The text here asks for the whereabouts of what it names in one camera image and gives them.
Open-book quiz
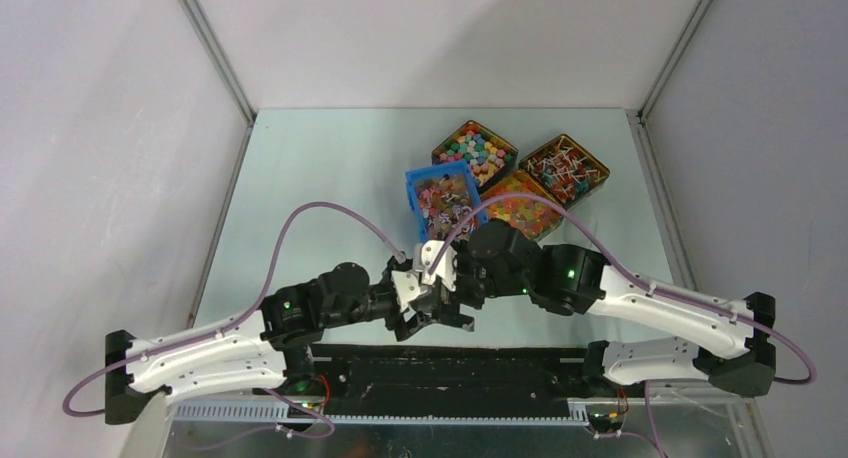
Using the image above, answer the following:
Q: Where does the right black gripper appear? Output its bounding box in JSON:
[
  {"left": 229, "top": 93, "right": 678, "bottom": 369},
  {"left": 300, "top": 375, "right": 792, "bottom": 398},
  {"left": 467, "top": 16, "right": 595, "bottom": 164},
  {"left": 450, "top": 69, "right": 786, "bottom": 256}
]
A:
[{"left": 431, "top": 240, "right": 530, "bottom": 331}]

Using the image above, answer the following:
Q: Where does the tin of square candies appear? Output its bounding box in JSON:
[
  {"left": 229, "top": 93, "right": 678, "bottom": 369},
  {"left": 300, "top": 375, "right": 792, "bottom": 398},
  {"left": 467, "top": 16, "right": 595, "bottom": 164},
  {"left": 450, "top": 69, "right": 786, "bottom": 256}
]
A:
[{"left": 431, "top": 120, "right": 518, "bottom": 192}]

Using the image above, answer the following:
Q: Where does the tin of gummy candies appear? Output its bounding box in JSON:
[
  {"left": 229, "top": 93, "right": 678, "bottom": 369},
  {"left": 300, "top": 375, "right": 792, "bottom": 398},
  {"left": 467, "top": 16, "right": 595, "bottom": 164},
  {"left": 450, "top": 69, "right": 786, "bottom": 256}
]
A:
[{"left": 481, "top": 170, "right": 564, "bottom": 241}]

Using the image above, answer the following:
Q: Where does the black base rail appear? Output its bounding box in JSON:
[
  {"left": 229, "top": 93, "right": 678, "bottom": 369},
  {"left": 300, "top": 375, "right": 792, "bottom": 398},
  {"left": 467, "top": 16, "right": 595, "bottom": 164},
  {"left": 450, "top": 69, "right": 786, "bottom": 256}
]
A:
[{"left": 275, "top": 343, "right": 644, "bottom": 421}]

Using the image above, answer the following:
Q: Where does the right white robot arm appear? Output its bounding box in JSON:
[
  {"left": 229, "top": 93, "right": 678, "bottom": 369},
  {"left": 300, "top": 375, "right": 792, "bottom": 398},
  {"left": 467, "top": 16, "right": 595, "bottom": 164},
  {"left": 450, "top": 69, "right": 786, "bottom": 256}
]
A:
[{"left": 420, "top": 220, "right": 776, "bottom": 398}]

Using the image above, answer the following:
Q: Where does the tin of lollipops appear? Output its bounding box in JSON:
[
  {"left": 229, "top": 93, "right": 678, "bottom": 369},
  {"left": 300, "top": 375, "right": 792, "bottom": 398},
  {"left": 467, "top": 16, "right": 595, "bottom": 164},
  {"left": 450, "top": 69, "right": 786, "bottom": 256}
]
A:
[{"left": 519, "top": 134, "right": 610, "bottom": 209}]

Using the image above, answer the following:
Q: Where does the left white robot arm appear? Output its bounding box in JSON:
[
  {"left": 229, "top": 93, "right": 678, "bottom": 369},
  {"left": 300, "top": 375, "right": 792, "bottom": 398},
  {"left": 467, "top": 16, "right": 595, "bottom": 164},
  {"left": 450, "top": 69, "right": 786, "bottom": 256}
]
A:
[{"left": 104, "top": 263, "right": 442, "bottom": 425}]

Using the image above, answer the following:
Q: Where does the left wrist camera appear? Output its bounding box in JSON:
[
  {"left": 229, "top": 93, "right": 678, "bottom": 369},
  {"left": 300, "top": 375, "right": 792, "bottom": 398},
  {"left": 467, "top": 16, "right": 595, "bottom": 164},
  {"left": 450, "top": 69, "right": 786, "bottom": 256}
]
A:
[{"left": 390, "top": 270, "right": 429, "bottom": 313}]

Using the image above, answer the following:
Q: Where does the blue plastic candy bin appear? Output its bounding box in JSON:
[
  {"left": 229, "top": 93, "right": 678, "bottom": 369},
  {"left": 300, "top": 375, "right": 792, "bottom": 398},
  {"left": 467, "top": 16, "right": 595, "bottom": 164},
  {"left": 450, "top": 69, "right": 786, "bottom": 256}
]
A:
[{"left": 405, "top": 161, "right": 482, "bottom": 242}]

